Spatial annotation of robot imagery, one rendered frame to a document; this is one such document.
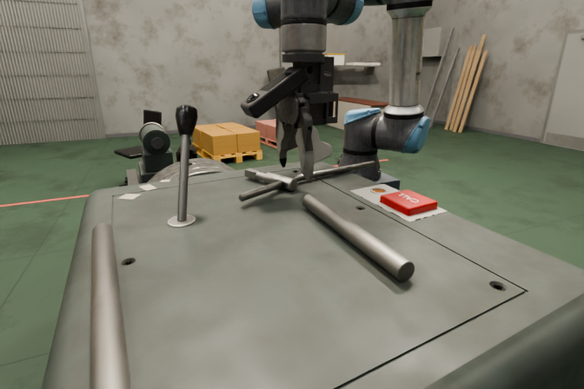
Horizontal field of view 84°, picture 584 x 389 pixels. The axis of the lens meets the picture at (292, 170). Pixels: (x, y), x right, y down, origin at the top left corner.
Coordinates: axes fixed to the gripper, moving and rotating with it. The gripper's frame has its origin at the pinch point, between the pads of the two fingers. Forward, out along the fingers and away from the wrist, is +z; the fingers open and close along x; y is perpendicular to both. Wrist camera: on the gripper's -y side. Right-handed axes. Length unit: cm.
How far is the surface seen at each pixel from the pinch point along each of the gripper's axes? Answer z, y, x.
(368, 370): 2.3, -13.5, -37.7
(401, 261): 0.1, -4.3, -31.2
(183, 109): -12.0, -18.3, -1.6
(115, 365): 0.2, -28.6, -31.7
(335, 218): 0.3, -4.2, -20.0
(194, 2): -163, 148, 762
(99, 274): 0.1, -29.9, -20.4
